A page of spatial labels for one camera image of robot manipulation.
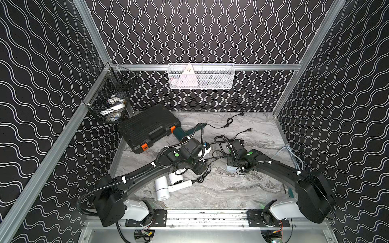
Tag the white hair dryer middle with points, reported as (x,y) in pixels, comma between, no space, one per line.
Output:
(175,179)

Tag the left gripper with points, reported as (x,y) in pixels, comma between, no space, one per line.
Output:
(200,167)

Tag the clear wall basket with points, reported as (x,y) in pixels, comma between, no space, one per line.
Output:
(211,76)

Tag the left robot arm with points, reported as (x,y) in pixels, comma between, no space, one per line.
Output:
(107,201)

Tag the black plastic tool case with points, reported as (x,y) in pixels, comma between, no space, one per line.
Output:
(144,129)

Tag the white hair dryer lower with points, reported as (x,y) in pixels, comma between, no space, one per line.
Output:
(164,187)

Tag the green hair dryer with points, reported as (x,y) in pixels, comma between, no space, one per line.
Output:
(182,136)

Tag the white hair dryer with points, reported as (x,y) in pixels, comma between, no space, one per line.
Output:
(164,187)
(175,179)

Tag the light blue power strip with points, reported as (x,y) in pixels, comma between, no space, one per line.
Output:
(232,169)

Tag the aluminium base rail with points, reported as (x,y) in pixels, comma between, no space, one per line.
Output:
(224,219)

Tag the white items in basket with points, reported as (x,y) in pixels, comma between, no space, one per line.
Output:
(116,105)

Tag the black wire basket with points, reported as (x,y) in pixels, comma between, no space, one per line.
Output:
(119,81)

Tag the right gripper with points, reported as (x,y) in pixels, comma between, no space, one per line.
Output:
(228,161)

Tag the pink triangular card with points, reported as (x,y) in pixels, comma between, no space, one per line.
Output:
(188,78)

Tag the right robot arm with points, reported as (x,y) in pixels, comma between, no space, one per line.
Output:
(315,197)

